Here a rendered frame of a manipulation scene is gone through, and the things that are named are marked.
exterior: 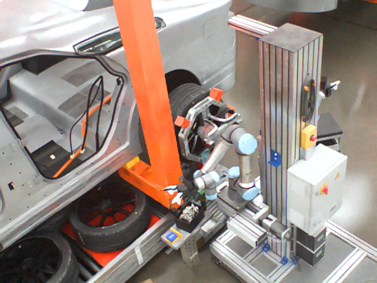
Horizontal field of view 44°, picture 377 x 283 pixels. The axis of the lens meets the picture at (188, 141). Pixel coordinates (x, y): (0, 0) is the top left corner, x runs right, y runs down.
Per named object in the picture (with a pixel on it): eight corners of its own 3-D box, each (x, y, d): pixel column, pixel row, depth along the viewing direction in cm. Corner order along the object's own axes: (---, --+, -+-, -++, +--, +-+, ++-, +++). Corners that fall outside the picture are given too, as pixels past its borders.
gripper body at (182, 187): (182, 202, 287) (200, 194, 291) (180, 191, 283) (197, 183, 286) (177, 196, 293) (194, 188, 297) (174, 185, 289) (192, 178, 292)
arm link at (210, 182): (220, 184, 296) (219, 174, 290) (205, 191, 292) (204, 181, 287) (214, 177, 301) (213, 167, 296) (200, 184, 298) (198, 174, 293)
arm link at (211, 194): (211, 187, 310) (210, 175, 303) (219, 197, 302) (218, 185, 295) (201, 192, 308) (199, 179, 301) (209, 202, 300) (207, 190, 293)
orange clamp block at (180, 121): (184, 117, 373) (177, 115, 366) (191, 121, 369) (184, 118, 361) (180, 126, 374) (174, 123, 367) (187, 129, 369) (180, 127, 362)
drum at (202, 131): (208, 131, 403) (206, 118, 394) (226, 140, 390) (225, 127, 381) (197, 139, 395) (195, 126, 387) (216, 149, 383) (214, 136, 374)
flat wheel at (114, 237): (104, 187, 439) (97, 169, 424) (164, 205, 411) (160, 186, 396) (59, 240, 395) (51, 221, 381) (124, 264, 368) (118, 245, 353)
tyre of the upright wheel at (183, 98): (143, 114, 373) (164, 167, 419) (163, 124, 359) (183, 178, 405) (197, 67, 400) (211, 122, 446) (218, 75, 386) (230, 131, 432)
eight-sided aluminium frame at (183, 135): (225, 137, 425) (220, 87, 391) (230, 140, 421) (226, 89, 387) (183, 170, 398) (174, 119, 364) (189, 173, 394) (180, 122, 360)
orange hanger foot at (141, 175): (133, 165, 419) (125, 136, 397) (174, 191, 388) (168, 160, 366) (119, 176, 411) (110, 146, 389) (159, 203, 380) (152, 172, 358)
